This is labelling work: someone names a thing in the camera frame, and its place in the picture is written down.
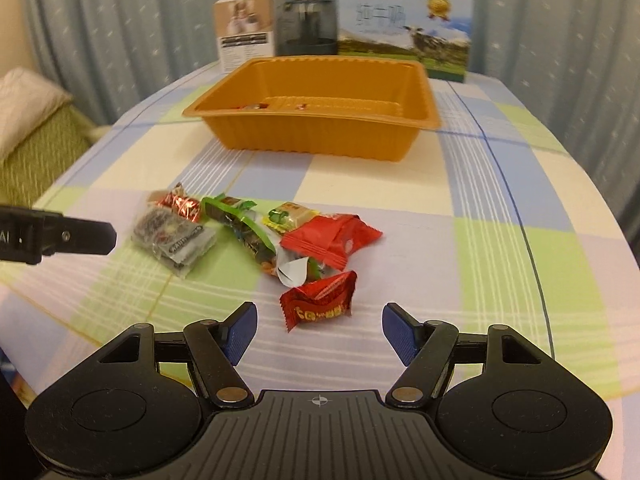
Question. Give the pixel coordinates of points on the yellow green candy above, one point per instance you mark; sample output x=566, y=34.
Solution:
x=290, y=215

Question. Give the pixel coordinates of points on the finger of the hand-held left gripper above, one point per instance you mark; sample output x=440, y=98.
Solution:
x=87, y=237

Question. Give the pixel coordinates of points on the large red snack packet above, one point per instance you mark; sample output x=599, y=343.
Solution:
x=327, y=237

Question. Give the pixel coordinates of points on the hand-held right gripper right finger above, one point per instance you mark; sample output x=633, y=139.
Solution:
x=399, y=334

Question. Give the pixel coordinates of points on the blue star-print curtain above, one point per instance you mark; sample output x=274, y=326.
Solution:
x=125, y=35

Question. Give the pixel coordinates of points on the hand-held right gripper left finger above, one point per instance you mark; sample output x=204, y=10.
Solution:
x=243, y=334

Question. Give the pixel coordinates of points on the orange plastic tray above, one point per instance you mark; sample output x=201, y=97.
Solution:
x=320, y=125

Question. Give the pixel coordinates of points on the green-edged clear snack packet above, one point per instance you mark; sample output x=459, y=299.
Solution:
x=255, y=245

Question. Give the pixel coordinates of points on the small photo-print carton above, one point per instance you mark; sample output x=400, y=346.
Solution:
x=245, y=30

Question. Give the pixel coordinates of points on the checked tablecloth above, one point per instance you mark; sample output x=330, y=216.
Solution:
x=450, y=240

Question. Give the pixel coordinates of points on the beige pillow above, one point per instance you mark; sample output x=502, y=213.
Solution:
x=25, y=105

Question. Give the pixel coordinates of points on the grey snack packet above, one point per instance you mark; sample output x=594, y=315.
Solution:
x=172, y=237

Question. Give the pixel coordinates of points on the red candy packet yellow print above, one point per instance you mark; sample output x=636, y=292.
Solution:
x=320, y=300

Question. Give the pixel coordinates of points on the dark translucent jar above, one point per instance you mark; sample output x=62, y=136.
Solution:
x=306, y=25

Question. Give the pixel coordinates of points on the blue milk carton with cow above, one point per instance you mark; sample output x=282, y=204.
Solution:
x=400, y=30

